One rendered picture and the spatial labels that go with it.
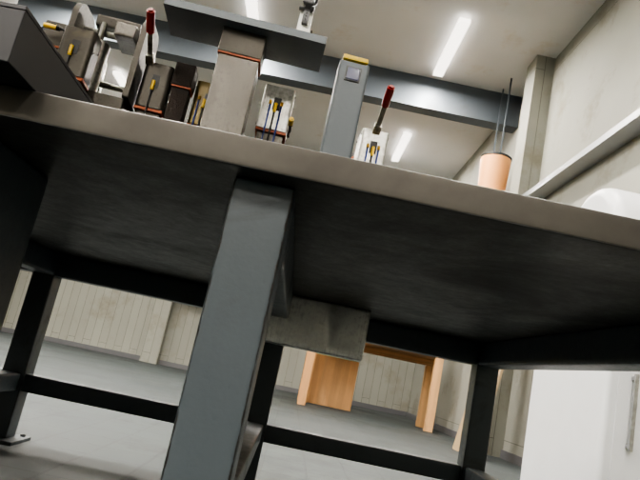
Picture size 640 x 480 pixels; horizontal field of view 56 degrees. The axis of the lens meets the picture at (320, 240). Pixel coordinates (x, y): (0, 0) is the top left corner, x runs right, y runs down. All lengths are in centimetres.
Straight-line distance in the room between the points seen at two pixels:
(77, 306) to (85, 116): 1098
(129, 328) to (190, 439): 1071
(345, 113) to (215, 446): 87
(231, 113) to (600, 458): 200
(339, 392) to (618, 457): 642
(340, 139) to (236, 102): 24
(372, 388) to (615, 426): 862
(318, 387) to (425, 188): 816
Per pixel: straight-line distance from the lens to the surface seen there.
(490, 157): 752
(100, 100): 155
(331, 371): 886
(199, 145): 76
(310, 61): 152
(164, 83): 156
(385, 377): 1119
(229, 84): 141
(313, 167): 74
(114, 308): 1154
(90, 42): 154
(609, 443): 276
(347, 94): 142
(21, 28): 80
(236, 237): 76
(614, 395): 276
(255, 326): 75
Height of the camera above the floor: 44
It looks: 12 degrees up
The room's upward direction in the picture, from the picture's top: 12 degrees clockwise
